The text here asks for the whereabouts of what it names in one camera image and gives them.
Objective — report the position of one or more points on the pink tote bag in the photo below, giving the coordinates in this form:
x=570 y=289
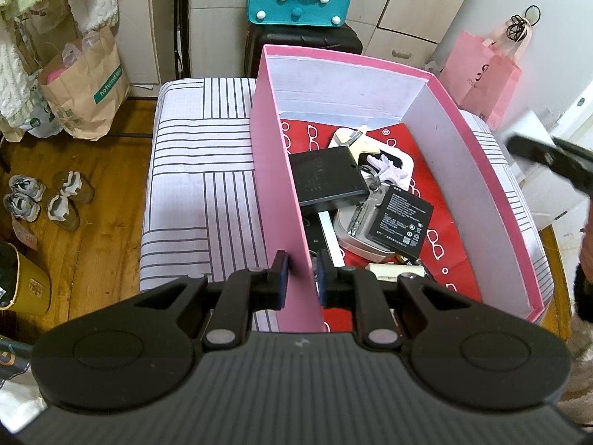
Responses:
x=482 y=83

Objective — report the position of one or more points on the beige wooden board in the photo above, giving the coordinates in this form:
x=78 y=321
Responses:
x=134 y=32

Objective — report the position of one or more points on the black box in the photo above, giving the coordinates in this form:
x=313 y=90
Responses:
x=324 y=176

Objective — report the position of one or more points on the black clothes rack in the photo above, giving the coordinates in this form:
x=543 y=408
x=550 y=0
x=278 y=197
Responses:
x=178 y=18

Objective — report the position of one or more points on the grey fluffy slipper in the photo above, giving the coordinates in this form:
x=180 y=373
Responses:
x=62 y=215
x=74 y=187

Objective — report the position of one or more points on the white blue-edged pocket router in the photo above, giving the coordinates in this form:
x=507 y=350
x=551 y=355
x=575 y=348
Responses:
x=331 y=236

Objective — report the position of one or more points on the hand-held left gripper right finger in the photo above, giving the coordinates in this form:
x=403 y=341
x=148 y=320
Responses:
x=323 y=282

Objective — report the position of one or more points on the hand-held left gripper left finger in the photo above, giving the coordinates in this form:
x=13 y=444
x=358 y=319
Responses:
x=282 y=282

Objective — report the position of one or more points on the yellow waste bin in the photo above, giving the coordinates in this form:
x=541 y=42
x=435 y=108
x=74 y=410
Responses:
x=32 y=282

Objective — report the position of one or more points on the lilac branched plastic charm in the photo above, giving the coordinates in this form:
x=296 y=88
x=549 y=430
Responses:
x=389 y=169

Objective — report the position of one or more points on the white charger plug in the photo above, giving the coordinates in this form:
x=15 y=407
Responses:
x=394 y=270

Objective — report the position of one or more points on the black suitcase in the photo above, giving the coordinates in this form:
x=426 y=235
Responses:
x=315 y=39

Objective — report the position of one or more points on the beige wooden wardrobe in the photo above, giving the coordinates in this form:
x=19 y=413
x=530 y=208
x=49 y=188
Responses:
x=417 y=0

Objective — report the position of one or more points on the bunch of metal keys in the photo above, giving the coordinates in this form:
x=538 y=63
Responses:
x=366 y=213

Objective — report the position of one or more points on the brown paper bag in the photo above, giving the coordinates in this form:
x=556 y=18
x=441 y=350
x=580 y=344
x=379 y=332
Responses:
x=88 y=88

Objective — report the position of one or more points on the white green plastic bag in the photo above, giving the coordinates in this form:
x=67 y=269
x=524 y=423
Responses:
x=41 y=116

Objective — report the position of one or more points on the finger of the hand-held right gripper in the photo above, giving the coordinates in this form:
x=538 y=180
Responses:
x=532 y=149

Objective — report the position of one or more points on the pink cardboard box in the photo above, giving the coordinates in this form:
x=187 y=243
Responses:
x=278 y=171

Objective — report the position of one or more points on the black battery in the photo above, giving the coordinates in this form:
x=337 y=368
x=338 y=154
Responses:
x=400 y=220

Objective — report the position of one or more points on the cream fluffy robe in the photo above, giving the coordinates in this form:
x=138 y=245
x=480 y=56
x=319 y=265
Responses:
x=14 y=65

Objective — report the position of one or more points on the cream folding phone stand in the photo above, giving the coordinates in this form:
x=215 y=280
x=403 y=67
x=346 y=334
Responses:
x=370 y=148

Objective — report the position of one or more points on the red patterned box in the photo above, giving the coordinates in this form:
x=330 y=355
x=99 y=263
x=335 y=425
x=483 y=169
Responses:
x=444 y=250

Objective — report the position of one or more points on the grey white sneaker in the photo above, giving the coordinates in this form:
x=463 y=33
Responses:
x=21 y=208
x=28 y=187

